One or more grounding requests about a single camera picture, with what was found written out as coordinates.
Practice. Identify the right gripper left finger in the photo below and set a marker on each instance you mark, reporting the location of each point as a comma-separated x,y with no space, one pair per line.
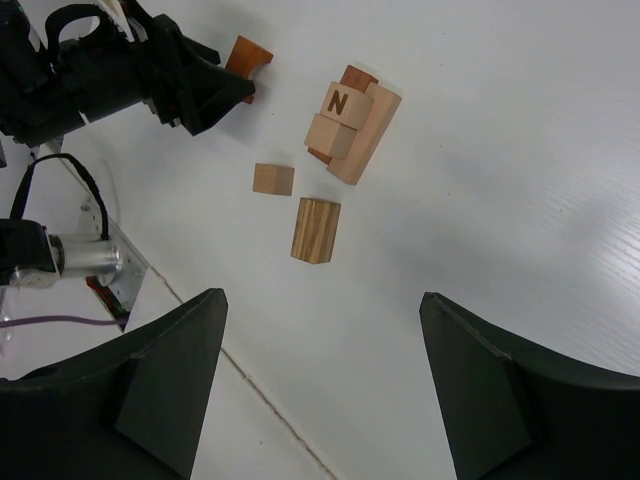
131,408

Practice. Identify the red-brown arch block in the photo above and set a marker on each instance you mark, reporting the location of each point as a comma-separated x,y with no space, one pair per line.
246,56

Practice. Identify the light wood cube block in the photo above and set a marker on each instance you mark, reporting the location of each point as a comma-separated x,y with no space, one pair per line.
329,137

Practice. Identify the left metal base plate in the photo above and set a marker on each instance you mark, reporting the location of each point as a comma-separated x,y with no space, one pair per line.
115,268

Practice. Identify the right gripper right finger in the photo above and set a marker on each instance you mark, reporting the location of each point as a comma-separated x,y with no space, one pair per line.
514,409

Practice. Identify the small plain wood cube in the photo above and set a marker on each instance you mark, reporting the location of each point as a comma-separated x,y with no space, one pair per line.
273,179

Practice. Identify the dark-topped wood block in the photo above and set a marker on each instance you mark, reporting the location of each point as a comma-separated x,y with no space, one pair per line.
315,230

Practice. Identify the red-brown long block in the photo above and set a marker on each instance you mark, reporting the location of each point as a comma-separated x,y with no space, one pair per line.
355,78

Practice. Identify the light wood long block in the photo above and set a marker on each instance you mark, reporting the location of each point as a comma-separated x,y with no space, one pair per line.
384,107

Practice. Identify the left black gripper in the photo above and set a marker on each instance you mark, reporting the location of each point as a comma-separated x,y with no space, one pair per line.
87,68

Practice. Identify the wood cube letter N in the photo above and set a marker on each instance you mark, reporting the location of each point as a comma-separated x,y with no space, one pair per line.
346,105

